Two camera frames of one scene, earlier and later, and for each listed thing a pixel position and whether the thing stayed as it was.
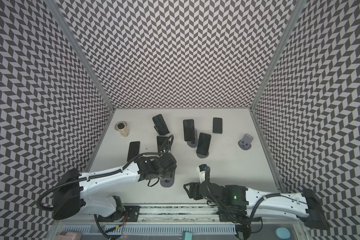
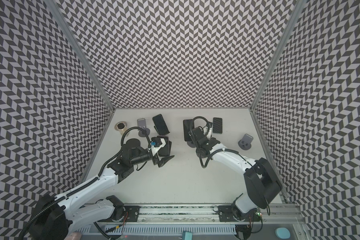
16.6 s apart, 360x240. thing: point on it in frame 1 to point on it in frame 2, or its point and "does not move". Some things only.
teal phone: x=217 y=125 does not move
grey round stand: x=193 y=144 does not move
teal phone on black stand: x=160 y=125 does not move
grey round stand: x=167 y=182 to x=141 y=124
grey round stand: x=246 y=142 does not move
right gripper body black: x=196 y=189 to x=196 y=135
